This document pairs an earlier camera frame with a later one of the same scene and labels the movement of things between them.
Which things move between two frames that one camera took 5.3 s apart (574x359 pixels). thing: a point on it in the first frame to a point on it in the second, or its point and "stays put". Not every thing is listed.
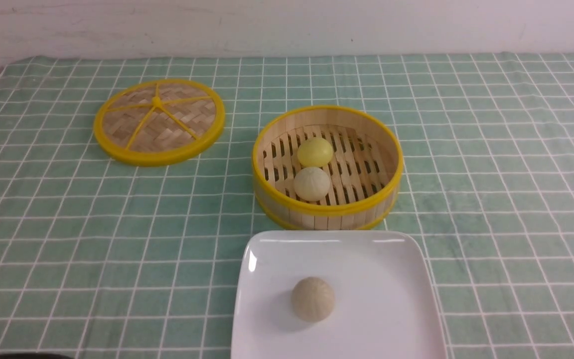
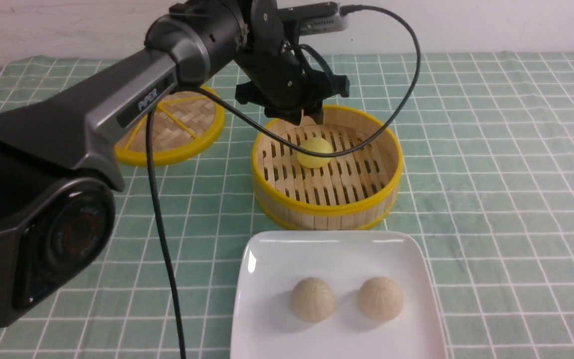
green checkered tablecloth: (72, 255) stays put
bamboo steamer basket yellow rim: (365, 171) stays put
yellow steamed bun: (315, 152) stays put
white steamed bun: (311, 184) to (380, 298)
